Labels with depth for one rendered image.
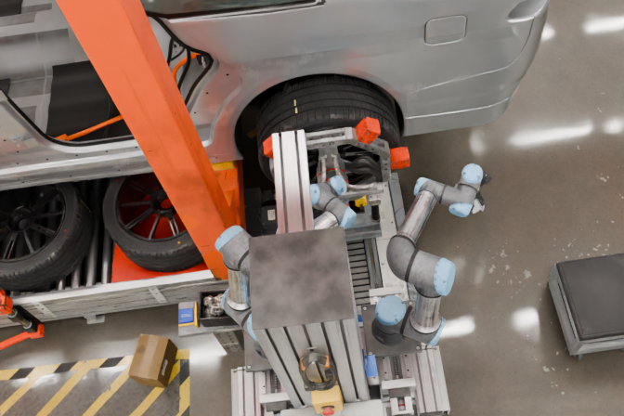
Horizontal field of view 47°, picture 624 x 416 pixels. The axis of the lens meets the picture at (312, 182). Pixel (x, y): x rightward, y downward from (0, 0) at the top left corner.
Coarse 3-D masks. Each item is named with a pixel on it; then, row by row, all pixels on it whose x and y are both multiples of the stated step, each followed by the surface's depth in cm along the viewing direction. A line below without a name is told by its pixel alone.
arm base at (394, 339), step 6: (372, 324) 290; (372, 330) 290; (378, 330) 285; (378, 336) 288; (384, 336) 284; (390, 336) 283; (396, 336) 283; (402, 336) 287; (384, 342) 286; (390, 342) 285; (396, 342) 286; (402, 342) 288
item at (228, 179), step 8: (240, 160) 372; (240, 168) 367; (216, 176) 354; (224, 176) 354; (232, 176) 354; (240, 176) 363; (224, 184) 352; (232, 184) 351; (240, 184) 359; (224, 192) 347; (232, 192) 344; (240, 192) 355; (232, 200) 339; (240, 200) 352; (232, 208) 336; (240, 208) 348; (240, 216) 344; (240, 224) 340
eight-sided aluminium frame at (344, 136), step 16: (352, 128) 308; (320, 144) 306; (336, 144) 307; (352, 144) 308; (368, 144) 310; (384, 144) 318; (272, 160) 320; (384, 160) 322; (272, 176) 325; (368, 176) 344; (384, 176) 334
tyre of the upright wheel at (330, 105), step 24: (288, 96) 316; (312, 96) 311; (336, 96) 310; (360, 96) 314; (384, 96) 328; (264, 120) 326; (288, 120) 310; (312, 120) 306; (336, 120) 306; (360, 120) 308; (384, 120) 317; (264, 168) 334
